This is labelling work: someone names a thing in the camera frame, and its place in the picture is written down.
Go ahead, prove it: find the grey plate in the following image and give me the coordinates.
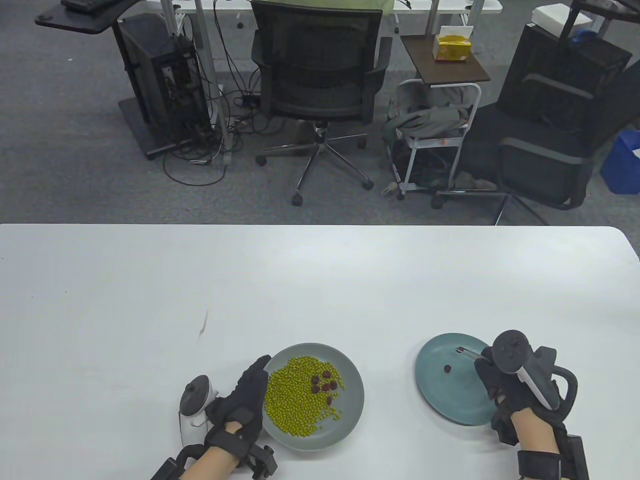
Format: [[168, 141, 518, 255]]
[[261, 342, 365, 452]]

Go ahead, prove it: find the black computer tower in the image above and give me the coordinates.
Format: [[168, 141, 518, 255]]
[[116, 13, 216, 146]]

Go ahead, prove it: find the grey white VR controller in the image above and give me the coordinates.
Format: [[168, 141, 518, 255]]
[[492, 329, 579, 412], [178, 375, 219, 447]]

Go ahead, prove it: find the person's right forearm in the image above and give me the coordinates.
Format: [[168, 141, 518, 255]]
[[510, 407, 563, 456]]

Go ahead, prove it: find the teal plate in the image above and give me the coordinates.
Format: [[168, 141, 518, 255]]
[[415, 332, 501, 427]]

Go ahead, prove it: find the black keyboard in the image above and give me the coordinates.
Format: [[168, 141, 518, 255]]
[[60, 0, 113, 13]]

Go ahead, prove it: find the person's left hand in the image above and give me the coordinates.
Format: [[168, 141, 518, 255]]
[[205, 355, 272, 439]]

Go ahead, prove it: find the black grey reclining chair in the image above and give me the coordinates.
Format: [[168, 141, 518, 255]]
[[432, 22, 640, 226]]

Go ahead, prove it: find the person's left forearm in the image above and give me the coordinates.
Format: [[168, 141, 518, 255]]
[[182, 421, 246, 480]]

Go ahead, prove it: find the black mesh office chair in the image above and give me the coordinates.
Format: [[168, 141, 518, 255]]
[[248, 0, 393, 207]]

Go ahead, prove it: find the grey shoe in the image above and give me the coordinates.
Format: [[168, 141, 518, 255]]
[[456, 171, 499, 192]]

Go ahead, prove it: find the white office desk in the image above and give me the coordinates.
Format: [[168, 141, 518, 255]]
[[159, 0, 503, 153]]

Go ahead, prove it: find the tangle of black cables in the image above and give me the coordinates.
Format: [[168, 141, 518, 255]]
[[162, 0, 273, 187]]

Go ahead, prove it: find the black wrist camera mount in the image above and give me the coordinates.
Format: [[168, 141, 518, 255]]
[[490, 415, 591, 480], [150, 421, 279, 480]]

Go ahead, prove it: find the white box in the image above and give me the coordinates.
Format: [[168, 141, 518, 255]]
[[531, 4, 593, 36]]

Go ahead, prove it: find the black rolling computer stand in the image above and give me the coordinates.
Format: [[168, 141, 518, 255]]
[[34, 0, 223, 161]]

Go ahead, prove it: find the grey backpack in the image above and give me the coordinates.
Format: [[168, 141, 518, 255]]
[[382, 82, 473, 146]]

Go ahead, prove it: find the black desk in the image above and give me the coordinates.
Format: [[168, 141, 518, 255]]
[[559, 0, 640, 41]]

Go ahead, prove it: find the person's right hand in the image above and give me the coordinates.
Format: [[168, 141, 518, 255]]
[[474, 347, 568, 432]]

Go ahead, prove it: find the cluster of dark cranberries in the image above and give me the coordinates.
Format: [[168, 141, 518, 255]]
[[311, 370, 339, 405]]

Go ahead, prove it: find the brown top white side table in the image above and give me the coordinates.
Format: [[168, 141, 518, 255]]
[[395, 34, 492, 201]]

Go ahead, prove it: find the blue bin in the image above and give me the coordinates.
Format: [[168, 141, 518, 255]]
[[600, 130, 640, 195]]

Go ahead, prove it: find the pile of green beans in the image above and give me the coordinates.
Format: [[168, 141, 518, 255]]
[[264, 356, 346, 438]]

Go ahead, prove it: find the yellow tissue box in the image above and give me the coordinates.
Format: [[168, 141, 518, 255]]
[[432, 26, 473, 62]]

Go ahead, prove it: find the black bag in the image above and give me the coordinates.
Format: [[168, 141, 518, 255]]
[[390, 140, 458, 188]]

